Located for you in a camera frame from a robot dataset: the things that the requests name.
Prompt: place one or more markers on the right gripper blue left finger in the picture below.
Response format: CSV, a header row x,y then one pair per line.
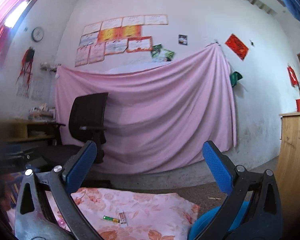
x,y
77,167

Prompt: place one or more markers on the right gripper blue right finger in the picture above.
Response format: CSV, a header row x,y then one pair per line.
x,y
221,167

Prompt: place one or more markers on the blue cardboard box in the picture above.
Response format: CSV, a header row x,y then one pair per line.
x,y
10,192

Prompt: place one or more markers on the wooden side desk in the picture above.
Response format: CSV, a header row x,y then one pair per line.
x,y
22,131

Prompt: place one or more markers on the black office chair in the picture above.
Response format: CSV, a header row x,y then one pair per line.
x,y
85,123

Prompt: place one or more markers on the pink floral table cloth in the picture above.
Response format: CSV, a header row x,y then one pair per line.
x,y
148,216

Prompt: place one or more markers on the stack of books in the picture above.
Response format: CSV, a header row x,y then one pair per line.
x,y
43,113

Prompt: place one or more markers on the wooden cabinet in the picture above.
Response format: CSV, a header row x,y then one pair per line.
x,y
288,167

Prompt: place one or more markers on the pink hanging sheet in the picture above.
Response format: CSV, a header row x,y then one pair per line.
x,y
158,119

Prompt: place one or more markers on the green hanging bag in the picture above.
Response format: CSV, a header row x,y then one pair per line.
x,y
234,78

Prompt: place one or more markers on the red cup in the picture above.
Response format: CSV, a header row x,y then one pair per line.
x,y
298,105

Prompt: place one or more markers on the red hanging ornament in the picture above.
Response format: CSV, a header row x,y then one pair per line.
x,y
292,76

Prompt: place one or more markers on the green photo prints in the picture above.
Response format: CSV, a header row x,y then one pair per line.
x,y
160,54

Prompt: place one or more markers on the wall calendar sheet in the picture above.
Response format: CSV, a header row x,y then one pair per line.
x,y
37,88

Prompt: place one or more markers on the red tassel wall decoration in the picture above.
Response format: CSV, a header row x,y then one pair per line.
x,y
26,67

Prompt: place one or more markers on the red diamond wall paper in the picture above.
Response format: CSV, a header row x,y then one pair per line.
x,y
237,46

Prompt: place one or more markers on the round wall clock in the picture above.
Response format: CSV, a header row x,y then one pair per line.
x,y
37,34

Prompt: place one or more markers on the small black wall photo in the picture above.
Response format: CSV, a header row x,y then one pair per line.
x,y
182,39

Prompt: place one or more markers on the wall certificates cluster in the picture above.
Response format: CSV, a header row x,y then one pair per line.
x,y
116,36

